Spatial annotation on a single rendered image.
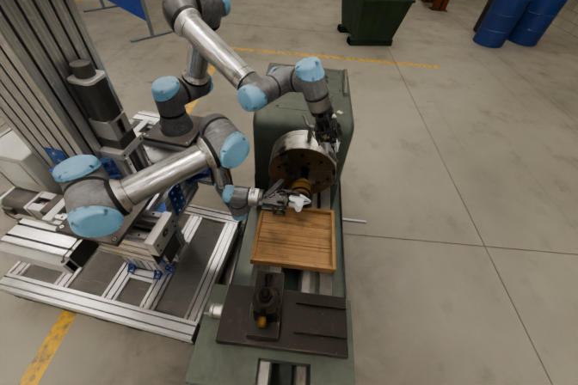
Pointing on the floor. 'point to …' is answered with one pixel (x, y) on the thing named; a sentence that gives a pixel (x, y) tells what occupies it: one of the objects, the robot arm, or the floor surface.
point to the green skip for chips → (372, 12)
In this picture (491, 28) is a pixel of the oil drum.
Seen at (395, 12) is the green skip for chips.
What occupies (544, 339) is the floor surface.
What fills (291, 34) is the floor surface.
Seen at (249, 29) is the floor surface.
